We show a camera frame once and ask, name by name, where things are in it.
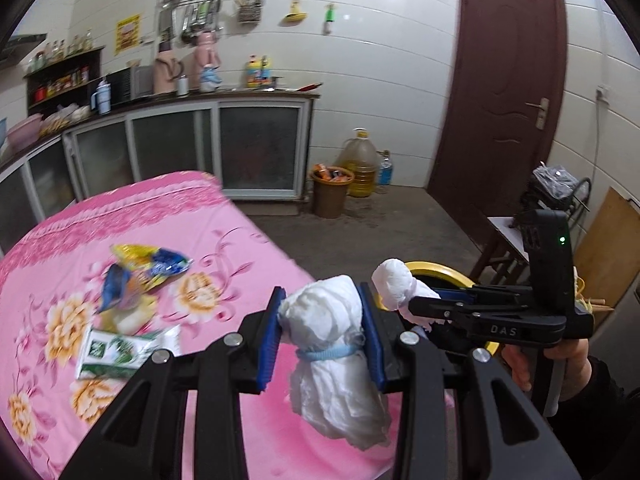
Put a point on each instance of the microwave oven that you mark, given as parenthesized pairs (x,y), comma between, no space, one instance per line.
(130,84)

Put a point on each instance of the wire chopstick basket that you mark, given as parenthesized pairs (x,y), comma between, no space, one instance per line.
(249,12)

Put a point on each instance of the small wooden stool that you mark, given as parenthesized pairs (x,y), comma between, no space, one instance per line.
(504,253)

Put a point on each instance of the hanging utensil rack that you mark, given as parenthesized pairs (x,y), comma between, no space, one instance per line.
(184,20)

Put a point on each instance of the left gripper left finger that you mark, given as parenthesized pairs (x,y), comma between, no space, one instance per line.
(241,362)

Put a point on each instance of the yellow foam net piece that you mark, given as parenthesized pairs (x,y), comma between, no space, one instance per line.
(129,322)

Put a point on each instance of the yellow rimmed trash bin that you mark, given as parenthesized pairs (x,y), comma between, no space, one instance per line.
(434,275)

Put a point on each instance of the green white milk carton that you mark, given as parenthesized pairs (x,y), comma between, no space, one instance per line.
(117,356)

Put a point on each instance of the yellow detergent bottles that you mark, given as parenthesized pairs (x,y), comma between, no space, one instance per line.
(258,73)

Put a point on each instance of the pink floral tablecloth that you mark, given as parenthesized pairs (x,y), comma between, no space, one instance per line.
(143,427)

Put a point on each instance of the yellow wall hook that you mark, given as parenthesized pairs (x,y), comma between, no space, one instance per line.
(295,15)

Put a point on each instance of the small white tissue bundle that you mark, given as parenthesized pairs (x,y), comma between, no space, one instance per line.
(396,286)

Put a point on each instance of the pink thermos left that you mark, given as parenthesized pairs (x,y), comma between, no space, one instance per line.
(167,69)

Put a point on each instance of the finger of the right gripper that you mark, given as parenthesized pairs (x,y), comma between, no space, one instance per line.
(455,309)
(456,295)

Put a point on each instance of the brown waste bucket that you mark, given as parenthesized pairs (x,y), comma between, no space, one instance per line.
(329,190)

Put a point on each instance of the white tissue bundle blue band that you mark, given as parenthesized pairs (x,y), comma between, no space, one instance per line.
(331,388)

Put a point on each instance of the large cooking oil jug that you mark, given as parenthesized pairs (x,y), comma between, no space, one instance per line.
(360,157)

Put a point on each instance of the blue white tumbler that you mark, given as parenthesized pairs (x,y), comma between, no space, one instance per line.
(101,98)

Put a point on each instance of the kitchen counter glass cabinets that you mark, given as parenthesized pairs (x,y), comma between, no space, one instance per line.
(255,142)

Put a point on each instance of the pink thermos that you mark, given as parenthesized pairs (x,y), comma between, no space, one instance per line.
(167,69)
(207,62)

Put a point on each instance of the dark red wooden door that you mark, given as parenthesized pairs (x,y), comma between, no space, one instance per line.
(504,105)

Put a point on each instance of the wooden board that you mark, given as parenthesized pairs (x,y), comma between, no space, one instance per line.
(607,259)

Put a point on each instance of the yellow blue snack bag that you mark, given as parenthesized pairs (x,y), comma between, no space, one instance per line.
(150,266)

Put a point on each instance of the black spice shelf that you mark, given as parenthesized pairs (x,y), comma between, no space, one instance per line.
(69,81)

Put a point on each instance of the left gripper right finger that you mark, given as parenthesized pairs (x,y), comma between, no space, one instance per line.
(401,361)

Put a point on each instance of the pink thermos right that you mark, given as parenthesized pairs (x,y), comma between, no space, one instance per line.
(207,62)

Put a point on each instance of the blue orange snack wrapper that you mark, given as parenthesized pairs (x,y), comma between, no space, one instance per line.
(118,290)

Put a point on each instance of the green white wall bottle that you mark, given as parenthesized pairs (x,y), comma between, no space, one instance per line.
(329,19)

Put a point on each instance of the small clear plastic bottle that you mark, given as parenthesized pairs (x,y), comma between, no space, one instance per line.
(385,170)

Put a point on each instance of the pink plastic basin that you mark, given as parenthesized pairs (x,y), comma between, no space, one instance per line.
(25,133)

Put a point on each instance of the range hood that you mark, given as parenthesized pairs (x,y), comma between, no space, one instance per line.
(18,46)

